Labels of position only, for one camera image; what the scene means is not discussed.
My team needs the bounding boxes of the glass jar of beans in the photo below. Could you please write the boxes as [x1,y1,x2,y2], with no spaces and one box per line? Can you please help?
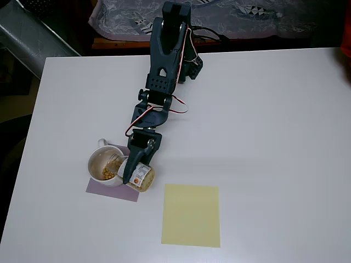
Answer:
[105,154,156,194]

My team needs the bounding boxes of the white mug with beans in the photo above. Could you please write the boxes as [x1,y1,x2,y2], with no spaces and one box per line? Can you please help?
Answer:
[87,138,130,188]

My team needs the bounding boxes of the yellow-brown chickpeas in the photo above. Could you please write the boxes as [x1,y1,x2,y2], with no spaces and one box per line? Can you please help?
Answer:
[101,163,119,181]

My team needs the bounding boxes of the purple paper mat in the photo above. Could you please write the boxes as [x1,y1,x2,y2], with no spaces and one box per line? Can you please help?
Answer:
[86,144,141,203]

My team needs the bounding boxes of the yellow paper mat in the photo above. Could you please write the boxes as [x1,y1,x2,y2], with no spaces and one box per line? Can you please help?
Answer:
[160,183,222,249]

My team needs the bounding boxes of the brown wooden board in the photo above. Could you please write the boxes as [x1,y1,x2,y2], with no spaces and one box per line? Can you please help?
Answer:
[91,36,312,50]

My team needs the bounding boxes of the blue patterned cloth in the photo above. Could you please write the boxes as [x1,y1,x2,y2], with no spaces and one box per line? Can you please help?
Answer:
[88,0,322,42]

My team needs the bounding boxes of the red white servo wire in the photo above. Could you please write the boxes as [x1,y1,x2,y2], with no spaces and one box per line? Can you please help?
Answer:
[124,26,199,138]

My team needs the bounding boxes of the black cables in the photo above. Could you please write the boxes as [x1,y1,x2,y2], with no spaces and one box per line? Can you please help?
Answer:
[189,25,231,45]

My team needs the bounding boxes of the silver foil covered duct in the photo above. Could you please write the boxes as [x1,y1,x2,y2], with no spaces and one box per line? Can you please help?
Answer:
[0,0,82,81]

